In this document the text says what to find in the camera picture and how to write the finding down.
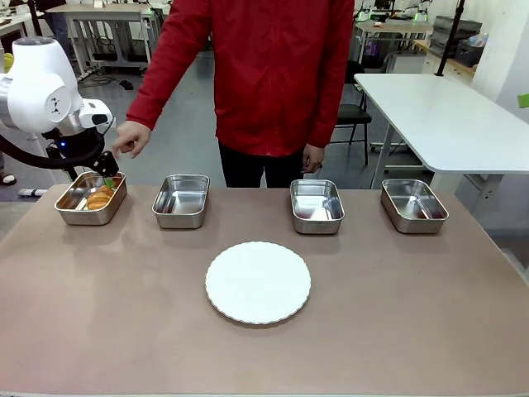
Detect bystander foot in sandal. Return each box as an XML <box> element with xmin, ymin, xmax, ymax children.
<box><xmin>0</xmin><ymin>151</ymin><xmax>18</xmax><ymax>187</ymax></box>

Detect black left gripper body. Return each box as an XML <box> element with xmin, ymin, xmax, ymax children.
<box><xmin>43</xmin><ymin>127</ymin><xmax>105</xmax><ymax>163</ymax></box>

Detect person's left forearm red sleeve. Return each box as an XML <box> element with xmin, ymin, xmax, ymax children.
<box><xmin>305</xmin><ymin>78</ymin><xmax>346</xmax><ymax>149</ymax></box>

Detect person's left hand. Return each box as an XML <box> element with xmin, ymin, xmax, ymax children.
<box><xmin>301</xmin><ymin>143</ymin><xmax>323</xmax><ymax>175</ymax></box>

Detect white scalloped plate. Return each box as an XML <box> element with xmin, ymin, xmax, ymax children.
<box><xmin>205</xmin><ymin>241</ymin><xmax>312</xmax><ymax>326</ymax></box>

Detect black robot cable hose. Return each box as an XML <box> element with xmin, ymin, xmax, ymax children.
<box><xmin>0</xmin><ymin>115</ymin><xmax>117</xmax><ymax>170</ymax></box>

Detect person's right forearm red sleeve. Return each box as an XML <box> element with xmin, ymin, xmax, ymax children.
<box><xmin>126</xmin><ymin>61</ymin><xmax>174</xmax><ymax>132</ymax></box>

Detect white table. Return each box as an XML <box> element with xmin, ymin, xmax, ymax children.
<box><xmin>354</xmin><ymin>73</ymin><xmax>529</xmax><ymax>208</ymax></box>

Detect black trousers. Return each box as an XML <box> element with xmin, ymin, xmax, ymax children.
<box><xmin>217</xmin><ymin>140</ymin><xmax>309</xmax><ymax>189</ymax></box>

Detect white workbench with robots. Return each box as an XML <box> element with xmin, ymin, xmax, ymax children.
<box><xmin>354</xmin><ymin>19</ymin><xmax>435</xmax><ymax>65</ymax></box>

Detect grey workbench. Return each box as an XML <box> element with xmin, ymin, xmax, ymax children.
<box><xmin>45</xmin><ymin>2</ymin><xmax>163</xmax><ymax>79</ymax></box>

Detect black pole stand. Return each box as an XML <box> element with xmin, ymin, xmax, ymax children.
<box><xmin>436</xmin><ymin>0</ymin><xmax>467</xmax><ymax>78</ymax></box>

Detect person's right hand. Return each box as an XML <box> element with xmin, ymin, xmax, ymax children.
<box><xmin>111</xmin><ymin>120</ymin><xmax>153</xmax><ymax>160</ymax></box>

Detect person in red jacket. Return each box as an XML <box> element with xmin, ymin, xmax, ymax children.
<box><xmin>126</xmin><ymin>0</ymin><xmax>356</xmax><ymax>158</ymax></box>

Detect grey stacked crates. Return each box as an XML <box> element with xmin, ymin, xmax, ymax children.
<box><xmin>429</xmin><ymin>15</ymin><xmax>484</xmax><ymax>63</ymax></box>

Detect black folding chair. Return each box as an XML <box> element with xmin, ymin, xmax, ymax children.
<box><xmin>330</xmin><ymin>60</ymin><xmax>373</xmax><ymax>166</ymax></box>

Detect rectangular steel container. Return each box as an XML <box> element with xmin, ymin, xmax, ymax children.
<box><xmin>54</xmin><ymin>170</ymin><xmax>128</xmax><ymax>227</ymax></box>
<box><xmin>151</xmin><ymin>174</ymin><xmax>211</xmax><ymax>230</ymax></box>
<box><xmin>380</xmin><ymin>178</ymin><xmax>450</xmax><ymax>235</ymax></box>
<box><xmin>289</xmin><ymin>178</ymin><xmax>346</xmax><ymax>236</ymax></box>

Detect golden croissant bread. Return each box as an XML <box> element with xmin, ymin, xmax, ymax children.
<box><xmin>86</xmin><ymin>184</ymin><xmax>115</xmax><ymax>211</ymax></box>

